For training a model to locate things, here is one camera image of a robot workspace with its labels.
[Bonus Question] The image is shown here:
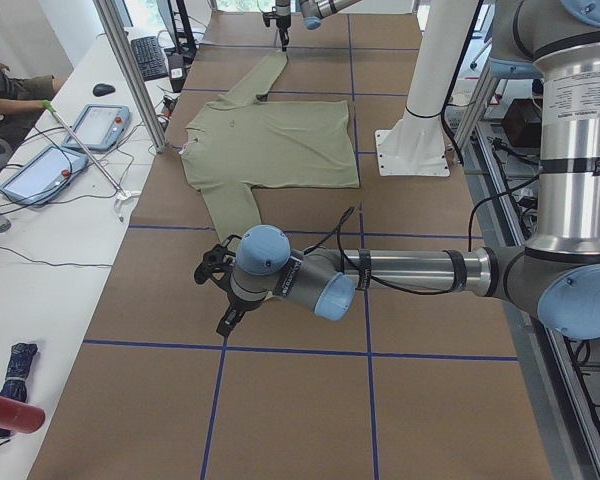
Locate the metal reach stick green tip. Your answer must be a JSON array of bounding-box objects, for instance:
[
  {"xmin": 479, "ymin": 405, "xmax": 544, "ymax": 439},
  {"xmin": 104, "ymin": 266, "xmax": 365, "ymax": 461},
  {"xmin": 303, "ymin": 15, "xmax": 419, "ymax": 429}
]
[{"xmin": 42, "ymin": 100, "xmax": 141, "ymax": 223}]

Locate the blue teach pendant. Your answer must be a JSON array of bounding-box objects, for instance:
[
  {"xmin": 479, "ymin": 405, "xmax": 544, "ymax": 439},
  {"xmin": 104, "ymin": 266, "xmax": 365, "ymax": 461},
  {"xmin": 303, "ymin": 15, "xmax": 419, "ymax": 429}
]
[
  {"xmin": 72, "ymin": 104, "xmax": 130, "ymax": 152},
  {"xmin": 0, "ymin": 146, "xmax": 89, "ymax": 206}
]

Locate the aluminium frame post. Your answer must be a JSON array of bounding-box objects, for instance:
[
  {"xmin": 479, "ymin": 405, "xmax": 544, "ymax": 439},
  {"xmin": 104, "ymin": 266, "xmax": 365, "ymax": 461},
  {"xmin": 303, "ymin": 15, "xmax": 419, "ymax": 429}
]
[{"xmin": 93, "ymin": 0, "xmax": 167, "ymax": 153}]

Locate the brown box beside table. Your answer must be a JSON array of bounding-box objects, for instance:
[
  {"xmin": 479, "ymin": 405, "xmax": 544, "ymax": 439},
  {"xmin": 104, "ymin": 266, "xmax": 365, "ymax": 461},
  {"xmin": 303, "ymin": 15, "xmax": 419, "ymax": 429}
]
[{"xmin": 502, "ymin": 99, "xmax": 542, "ymax": 148}]

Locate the black power adapter with label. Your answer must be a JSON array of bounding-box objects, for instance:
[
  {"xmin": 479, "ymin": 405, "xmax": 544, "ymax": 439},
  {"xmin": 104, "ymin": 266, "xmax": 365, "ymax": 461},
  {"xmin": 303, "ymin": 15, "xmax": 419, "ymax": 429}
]
[{"xmin": 167, "ymin": 53, "xmax": 186, "ymax": 93}]

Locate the olive green long-sleeve shirt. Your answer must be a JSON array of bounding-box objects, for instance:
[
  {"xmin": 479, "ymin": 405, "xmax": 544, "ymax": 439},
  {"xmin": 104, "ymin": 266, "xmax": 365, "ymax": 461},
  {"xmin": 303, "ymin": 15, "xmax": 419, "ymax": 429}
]
[{"xmin": 181, "ymin": 51, "xmax": 359, "ymax": 239}]

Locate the red cylinder bottle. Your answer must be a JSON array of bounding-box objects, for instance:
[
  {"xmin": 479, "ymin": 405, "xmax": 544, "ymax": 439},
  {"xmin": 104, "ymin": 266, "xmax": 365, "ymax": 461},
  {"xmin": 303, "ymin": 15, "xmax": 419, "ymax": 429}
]
[{"xmin": 0, "ymin": 395, "xmax": 46, "ymax": 434}]

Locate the far blue teach pendant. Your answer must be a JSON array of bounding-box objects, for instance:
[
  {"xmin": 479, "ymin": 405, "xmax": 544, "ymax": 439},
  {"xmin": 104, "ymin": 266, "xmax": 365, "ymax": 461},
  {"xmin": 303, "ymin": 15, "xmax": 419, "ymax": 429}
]
[{"xmin": 72, "ymin": 104, "xmax": 130, "ymax": 152}]

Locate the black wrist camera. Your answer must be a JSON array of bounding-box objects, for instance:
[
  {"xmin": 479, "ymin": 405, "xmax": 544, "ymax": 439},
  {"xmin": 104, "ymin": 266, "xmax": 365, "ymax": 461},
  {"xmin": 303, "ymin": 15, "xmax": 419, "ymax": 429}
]
[
  {"xmin": 193, "ymin": 234, "xmax": 242, "ymax": 291},
  {"xmin": 262, "ymin": 11, "xmax": 277, "ymax": 28}
]

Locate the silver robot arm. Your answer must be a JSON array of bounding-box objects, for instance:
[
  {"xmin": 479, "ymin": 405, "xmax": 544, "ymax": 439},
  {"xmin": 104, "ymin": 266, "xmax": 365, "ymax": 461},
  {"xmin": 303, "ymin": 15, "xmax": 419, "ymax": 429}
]
[
  {"xmin": 198, "ymin": 1, "xmax": 600, "ymax": 340},
  {"xmin": 262, "ymin": 0, "xmax": 359, "ymax": 52}
]

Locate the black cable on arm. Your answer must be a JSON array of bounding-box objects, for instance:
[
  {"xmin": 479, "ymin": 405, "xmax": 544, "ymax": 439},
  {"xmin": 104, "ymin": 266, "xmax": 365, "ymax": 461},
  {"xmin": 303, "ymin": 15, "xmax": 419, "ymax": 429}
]
[{"xmin": 299, "ymin": 205, "xmax": 546, "ymax": 296}]

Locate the near blue teach pendant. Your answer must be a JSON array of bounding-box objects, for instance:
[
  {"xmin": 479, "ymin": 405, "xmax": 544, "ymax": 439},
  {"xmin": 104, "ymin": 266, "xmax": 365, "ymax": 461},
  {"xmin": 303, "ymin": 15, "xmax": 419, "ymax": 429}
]
[{"xmin": 0, "ymin": 146, "xmax": 89, "ymax": 206}]

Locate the seated person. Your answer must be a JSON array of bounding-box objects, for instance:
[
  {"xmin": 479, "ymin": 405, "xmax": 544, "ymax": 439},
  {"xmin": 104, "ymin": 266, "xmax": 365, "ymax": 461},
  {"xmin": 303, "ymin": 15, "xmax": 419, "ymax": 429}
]
[{"xmin": 0, "ymin": 62, "xmax": 65, "ymax": 150}]

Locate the black keyboard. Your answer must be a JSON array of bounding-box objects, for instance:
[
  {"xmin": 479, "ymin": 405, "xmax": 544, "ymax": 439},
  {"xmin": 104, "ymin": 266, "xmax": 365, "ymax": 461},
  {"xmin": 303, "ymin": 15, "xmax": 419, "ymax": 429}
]
[{"xmin": 130, "ymin": 36, "xmax": 168, "ymax": 81}]

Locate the black computer mouse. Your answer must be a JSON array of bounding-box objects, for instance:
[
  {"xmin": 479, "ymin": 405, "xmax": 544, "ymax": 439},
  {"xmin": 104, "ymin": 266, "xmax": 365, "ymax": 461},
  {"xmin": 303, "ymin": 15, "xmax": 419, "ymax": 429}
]
[{"xmin": 92, "ymin": 83, "xmax": 116, "ymax": 97}]

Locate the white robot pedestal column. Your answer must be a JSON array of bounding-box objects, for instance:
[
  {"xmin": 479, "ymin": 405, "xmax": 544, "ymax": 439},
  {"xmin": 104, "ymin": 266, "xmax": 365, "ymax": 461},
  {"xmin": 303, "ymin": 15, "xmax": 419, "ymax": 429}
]
[{"xmin": 375, "ymin": 0, "xmax": 482, "ymax": 177}]

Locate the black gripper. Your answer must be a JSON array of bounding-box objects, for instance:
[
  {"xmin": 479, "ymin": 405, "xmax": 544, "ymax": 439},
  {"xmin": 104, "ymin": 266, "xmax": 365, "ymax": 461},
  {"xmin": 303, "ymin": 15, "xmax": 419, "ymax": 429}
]
[
  {"xmin": 276, "ymin": 13, "xmax": 291, "ymax": 52},
  {"xmin": 216, "ymin": 293, "xmax": 265, "ymax": 336}
]

